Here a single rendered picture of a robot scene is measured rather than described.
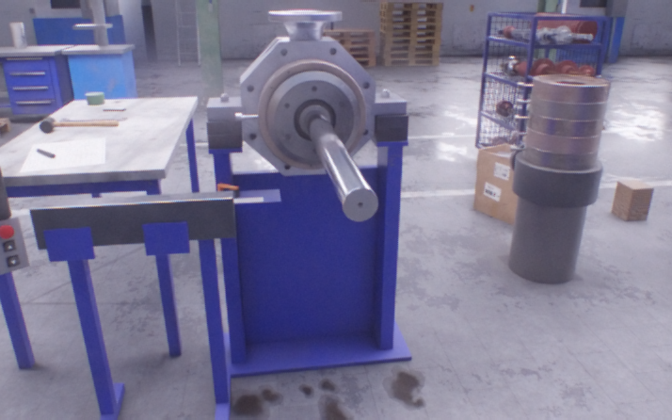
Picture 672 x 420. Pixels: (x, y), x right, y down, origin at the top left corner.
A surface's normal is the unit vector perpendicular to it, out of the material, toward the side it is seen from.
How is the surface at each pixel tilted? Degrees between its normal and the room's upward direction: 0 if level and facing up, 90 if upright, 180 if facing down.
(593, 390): 0
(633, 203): 90
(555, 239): 90
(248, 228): 90
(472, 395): 0
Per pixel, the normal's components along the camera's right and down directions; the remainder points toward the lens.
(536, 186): -0.70, 0.27
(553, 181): -0.47, 0.33
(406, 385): 0.00, -0.93
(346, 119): 0.15, 0.37
